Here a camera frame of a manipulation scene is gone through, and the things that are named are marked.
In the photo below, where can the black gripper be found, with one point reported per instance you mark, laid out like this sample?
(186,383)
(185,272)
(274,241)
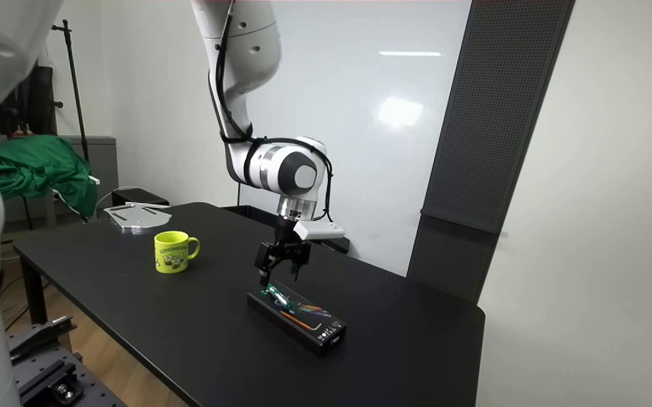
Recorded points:
(284,245)

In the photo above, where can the green marker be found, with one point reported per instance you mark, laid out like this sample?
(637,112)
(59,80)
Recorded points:
(276,296)

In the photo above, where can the small black box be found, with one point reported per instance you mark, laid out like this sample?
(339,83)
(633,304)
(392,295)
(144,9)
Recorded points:
(339,245)

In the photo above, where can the black table leg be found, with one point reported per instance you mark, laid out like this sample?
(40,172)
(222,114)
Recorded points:
(34,290)

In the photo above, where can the grey flat stand plate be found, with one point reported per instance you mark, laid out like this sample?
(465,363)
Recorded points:
(136,217)

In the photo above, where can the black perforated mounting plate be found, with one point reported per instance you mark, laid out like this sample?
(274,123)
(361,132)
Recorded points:
(47,369)

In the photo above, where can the green cup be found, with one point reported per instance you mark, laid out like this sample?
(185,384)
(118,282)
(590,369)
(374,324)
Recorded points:
(170,251)

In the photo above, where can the green cloth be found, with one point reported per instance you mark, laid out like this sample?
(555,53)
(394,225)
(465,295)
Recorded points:
(40,169)

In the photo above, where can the black tripod stand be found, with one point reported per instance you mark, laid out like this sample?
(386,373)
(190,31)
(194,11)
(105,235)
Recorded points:
(75,90)

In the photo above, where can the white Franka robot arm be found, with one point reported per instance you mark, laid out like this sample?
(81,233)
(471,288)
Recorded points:
(254,45)

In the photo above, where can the dark grey pillar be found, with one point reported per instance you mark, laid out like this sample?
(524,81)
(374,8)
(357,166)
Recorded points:
(485,149)

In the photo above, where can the whiteboard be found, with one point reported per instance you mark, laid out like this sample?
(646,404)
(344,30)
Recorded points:
(386,149)

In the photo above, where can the black printed cardboard box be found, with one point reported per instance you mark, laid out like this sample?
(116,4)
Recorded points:
(296,320)

